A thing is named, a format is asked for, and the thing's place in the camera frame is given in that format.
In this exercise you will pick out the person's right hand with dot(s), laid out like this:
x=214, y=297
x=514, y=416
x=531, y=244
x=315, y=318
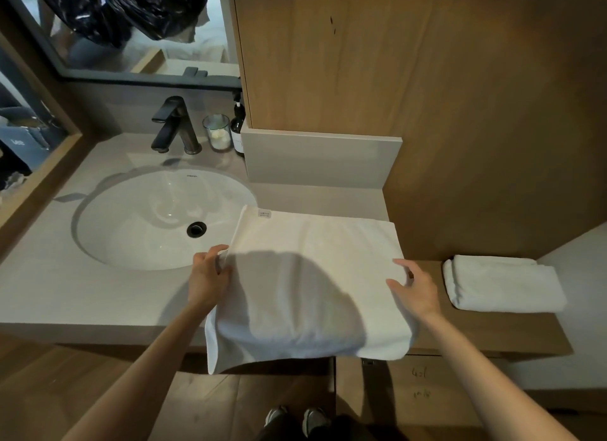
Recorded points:
x=422, y=294

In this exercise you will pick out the wooden vanity base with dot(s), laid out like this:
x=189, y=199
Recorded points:
x=109, y=353

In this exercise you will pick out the person's left hand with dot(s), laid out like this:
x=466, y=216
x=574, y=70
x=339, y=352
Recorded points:
x=206, y=284

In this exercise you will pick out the white towel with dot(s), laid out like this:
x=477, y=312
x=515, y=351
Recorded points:
x=332, y=246
x=507, y=284

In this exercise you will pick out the black sink drain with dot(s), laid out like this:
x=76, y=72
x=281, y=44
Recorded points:
x=197, y=229

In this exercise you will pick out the white oval sink basin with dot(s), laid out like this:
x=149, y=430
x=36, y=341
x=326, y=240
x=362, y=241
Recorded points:
x=142, y=227

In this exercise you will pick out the wooden back panel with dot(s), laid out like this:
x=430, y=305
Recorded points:
x=450, y=99

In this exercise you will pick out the wall mirror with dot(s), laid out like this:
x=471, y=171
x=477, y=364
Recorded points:
x=189, y=61

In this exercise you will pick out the wooden cabinet flap door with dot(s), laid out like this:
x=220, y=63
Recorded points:
x=427, y=407

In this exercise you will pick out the glass jar with cotton pads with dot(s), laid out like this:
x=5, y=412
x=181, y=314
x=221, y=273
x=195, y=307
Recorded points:
x=218, y=135

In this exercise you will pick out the dark pump bottle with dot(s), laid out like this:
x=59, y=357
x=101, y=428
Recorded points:
x=237, y=132

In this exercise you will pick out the person's white shoe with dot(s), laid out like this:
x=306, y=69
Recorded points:
x=314, y=419
x=275, y=414

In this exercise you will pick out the person's dark trousers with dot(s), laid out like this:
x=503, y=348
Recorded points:
x=341, y=431

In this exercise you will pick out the grey stone backsplash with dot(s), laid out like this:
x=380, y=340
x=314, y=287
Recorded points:
x=322, y=158

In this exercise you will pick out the person's left forearm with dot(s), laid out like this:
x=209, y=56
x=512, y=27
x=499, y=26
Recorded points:
x=142, y=379

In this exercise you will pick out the black faucet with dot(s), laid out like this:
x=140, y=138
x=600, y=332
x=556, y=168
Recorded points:
x=175, y=123

